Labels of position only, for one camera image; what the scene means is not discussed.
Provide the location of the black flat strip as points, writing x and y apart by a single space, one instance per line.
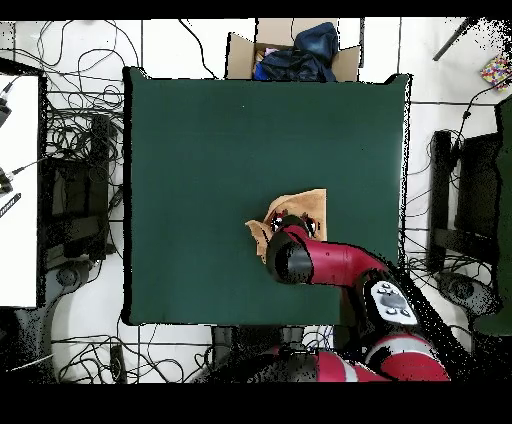
10 204

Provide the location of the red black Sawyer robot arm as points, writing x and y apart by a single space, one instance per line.
340 260

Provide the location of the dark blue clothes pile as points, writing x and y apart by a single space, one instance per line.
304 56

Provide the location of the dark green table cloth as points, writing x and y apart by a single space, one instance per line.
504 200
200 160

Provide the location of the tan terry towel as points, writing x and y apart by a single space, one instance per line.
304 204

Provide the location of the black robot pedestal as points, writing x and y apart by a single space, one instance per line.
248 352

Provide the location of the brown cardboard box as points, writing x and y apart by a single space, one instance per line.
240 56

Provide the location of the black metal rod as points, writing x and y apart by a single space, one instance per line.
452 40

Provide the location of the black round floor base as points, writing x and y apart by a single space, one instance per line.
460 290

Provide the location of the colourful patterned cloth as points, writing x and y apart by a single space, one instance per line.
496 72

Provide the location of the black metal frame stand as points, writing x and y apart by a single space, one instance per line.
440 180
80 192

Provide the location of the white side table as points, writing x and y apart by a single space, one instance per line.
20 240

